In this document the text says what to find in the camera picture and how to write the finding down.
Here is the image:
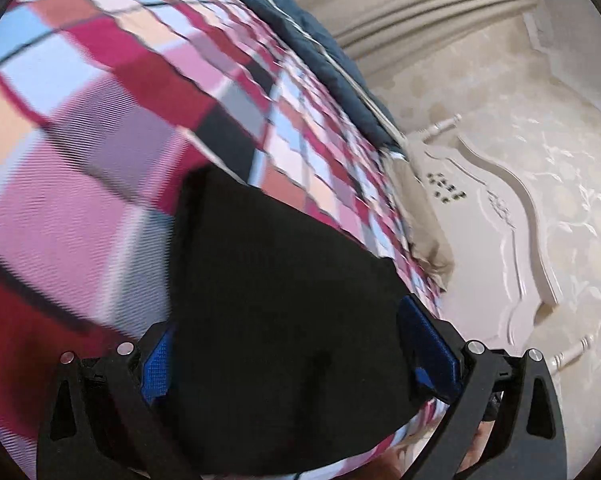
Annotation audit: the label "beige curtain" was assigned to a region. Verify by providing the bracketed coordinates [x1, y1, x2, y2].
[250, 0, 538, 78]

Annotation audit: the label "beige pillow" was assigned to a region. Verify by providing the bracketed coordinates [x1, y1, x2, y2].
[387, 152, 456, 293]

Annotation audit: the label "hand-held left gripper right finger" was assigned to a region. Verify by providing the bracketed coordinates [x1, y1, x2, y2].
[396, 295, 567, 480]

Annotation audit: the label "cluster of dark stickers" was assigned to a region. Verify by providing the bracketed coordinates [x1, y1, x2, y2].
[425, 172, 467, 204]

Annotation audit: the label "blue quilt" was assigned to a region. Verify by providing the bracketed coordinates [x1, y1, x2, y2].
[195, 0, 406, 153]

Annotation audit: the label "plaid bed sheet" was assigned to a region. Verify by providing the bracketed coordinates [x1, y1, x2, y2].
[0, 0, 443, 480]

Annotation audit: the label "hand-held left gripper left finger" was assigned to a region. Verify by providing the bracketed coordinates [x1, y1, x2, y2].
[36, 322, 196, 480]

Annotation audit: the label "white carved headboard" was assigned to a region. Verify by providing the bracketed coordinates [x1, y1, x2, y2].
[405, 112, 596, 376]

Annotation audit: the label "black pants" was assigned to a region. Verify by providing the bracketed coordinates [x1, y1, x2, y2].
[168, 165, 426, 478]

